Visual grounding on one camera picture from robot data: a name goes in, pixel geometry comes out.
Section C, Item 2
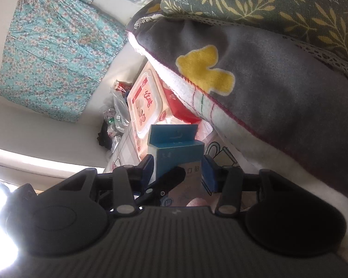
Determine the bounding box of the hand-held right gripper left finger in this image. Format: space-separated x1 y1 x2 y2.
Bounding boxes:
43 155 155 218

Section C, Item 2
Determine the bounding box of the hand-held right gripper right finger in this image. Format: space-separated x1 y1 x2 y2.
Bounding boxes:
201 154 305 216

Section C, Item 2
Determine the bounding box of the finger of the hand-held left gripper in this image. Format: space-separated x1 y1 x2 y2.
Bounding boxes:
136 169 187 207

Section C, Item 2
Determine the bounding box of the blue bandage box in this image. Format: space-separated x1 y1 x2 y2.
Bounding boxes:
147 124 205 186

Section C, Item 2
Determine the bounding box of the person's right hand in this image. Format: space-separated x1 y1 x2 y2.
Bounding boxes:
188 198 211 208

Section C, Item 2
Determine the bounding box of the clear plastic bag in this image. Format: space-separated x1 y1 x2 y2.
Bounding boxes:
112 88 132 132

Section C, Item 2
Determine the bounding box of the pink wet wipes pack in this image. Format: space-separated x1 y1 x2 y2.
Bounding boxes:
127 69 169 163

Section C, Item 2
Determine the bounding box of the red tissue pack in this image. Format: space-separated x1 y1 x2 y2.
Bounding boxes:
159 79 204 126

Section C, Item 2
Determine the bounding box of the grey white blanket yellow print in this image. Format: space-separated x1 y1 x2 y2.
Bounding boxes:
126 14 348 209

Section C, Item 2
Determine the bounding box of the teal floral cloth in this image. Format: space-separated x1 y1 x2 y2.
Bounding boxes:
0 0 129 123

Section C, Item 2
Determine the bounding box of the green leaf print pillow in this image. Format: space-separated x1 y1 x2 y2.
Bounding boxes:
159 0 348 68

